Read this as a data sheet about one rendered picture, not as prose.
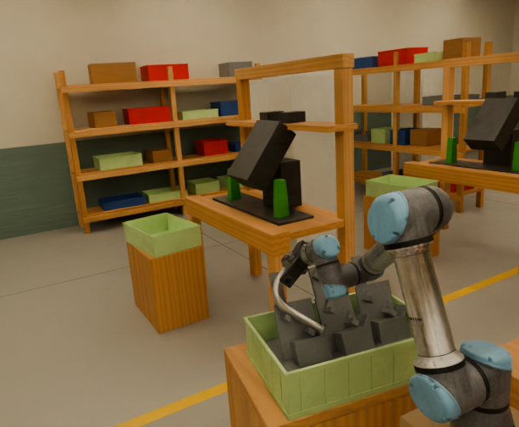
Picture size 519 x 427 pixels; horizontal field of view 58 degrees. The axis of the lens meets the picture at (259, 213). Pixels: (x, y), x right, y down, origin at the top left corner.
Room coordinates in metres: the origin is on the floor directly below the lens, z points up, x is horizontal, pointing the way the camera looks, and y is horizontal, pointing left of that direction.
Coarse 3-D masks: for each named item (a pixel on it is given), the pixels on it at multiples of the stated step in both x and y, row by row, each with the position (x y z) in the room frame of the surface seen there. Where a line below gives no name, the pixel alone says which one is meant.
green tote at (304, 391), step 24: (264, 336) 1.66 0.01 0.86; (264, 360) 1.45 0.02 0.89; (336, 360) 1.31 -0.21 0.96; (360, 360) 1.34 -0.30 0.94; (384, 360) 1.37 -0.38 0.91; (408, 360) 1.40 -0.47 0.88; (288, 384) 1.26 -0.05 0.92; (312, 384) 1.29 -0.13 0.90; (336, 384) 1.32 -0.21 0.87; (360, 384) 1.34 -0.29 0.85; (384, 384) 1.37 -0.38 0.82; (288, 408) 1.26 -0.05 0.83; (312, 408) 1.28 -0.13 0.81
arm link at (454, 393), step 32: (416, 192) 1.08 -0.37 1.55; (384, 224) 1.04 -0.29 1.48; (416, 224) 1.02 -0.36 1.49; (416, 256) 1.01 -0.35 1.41; (416, 288) 0.99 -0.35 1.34; (416, 320) 0.98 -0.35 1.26; (448, 352) 0.94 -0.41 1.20; (416, 384) 0.94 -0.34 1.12; (448, 384) 0.91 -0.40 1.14; (480, 384) 0.93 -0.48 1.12; (448, 416) 0.88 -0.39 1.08
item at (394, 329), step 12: (360, 288) 1.68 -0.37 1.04; (372, 288) 1.69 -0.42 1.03; (384, 288) 1.71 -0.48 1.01; (360, 300) 1.66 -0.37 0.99; (384, 300) 1.69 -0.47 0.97; (360, 312) 1.65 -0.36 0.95; (372, 312) 1.66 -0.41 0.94; (372, 324) 1.63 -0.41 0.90; (384, 324) 1.60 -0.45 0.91; (396, 324) 1.61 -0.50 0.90; (384, 336) 1.58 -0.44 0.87; (396, 336) 1.60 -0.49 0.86; (408, 336) 1.61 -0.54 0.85
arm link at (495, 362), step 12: (468, 348) 1.01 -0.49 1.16; (480, 348) 1.01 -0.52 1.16; (492, 348) 1.01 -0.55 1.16; (504, 348) 1.02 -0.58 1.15; (468, 360) 0.98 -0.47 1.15; (480, 360) 0.97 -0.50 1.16; (492, 360) 0.96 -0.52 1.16; (504, 360) 0.96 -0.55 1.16; (480, 372) 0.95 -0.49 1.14; (492, 372) 0.96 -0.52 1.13; (504, 372) 0.96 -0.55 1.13; (492, 384) 0.94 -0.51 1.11; (504, 384) 0.96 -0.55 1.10; (492, 396) 0.95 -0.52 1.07; (504, 396) 0.96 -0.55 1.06; (492, 408) 0.96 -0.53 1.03
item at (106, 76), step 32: (96, 64) 6.64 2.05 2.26; (128, 64) 6.82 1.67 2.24; (160, 64) 7.04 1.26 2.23; (224, 64) 7.70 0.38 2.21; (256, 64) 7.76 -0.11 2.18; (64, 96) 6.33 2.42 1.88; (160, 96) 7.44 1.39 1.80; (64, 128) 6.70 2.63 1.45; (96, 128) 6.55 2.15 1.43; (128, 128) 6.66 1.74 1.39; (160, 128) 6.89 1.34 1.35; (96, 160) 6.70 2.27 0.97; (128, 160) 6.72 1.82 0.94; (160, 160) 6.98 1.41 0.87; (192, 160) 7.11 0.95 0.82; (224, 160) 7.37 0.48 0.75; (160, 192) 7.35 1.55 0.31; (192, 192) 7.37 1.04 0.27; (224, 192) 7.36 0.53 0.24
